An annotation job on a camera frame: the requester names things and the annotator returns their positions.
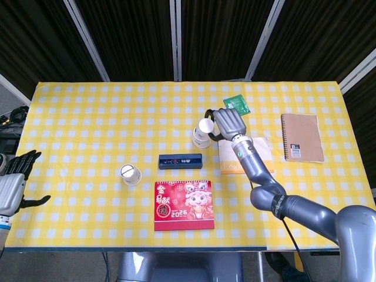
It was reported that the red 2026 desk calendar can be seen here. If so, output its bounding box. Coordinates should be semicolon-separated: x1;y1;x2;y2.
154;180;215;231

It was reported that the dark blue rectangular box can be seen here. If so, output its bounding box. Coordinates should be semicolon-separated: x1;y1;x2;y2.
158;153;203;171

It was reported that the Lexicon orange white notepad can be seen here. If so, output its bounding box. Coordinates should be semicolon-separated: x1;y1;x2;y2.
217;136;274;175

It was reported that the black hanging cable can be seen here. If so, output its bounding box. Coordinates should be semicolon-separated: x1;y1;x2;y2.
101;251;110;282

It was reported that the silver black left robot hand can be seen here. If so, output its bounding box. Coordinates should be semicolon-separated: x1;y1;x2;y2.
0;150;51;217

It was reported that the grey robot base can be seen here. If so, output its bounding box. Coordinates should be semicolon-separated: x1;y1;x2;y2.
117;251;244;282

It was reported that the black flat device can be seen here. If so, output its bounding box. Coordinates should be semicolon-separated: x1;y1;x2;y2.
0;137;19;154

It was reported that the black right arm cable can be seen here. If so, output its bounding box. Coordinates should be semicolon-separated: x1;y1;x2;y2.
249;176;313;282

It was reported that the white paper cup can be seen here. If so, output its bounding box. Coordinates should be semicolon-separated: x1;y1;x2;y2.
192;126;212;149
119;163;142;187
198;117;215;135

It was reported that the black fabric screen panel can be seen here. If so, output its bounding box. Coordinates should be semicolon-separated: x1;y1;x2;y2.
180;0;278;82
75;0;177;83
343;73;376;189
0;0;102;99
252;0;376;86

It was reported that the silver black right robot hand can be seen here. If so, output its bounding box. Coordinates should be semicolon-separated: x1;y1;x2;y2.
204;108;247;143

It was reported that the green foil packet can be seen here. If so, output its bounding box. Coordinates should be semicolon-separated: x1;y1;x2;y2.
222;94;251;116

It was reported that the black cable bundle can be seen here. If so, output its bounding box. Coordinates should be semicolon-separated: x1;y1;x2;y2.
0;105;30;127

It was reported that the brown spiral notebook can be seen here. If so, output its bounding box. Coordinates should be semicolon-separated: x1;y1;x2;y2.
280;113;325;163

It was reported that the yellow checkered tablecloth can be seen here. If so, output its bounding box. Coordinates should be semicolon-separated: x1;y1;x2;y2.
0;81;376;252

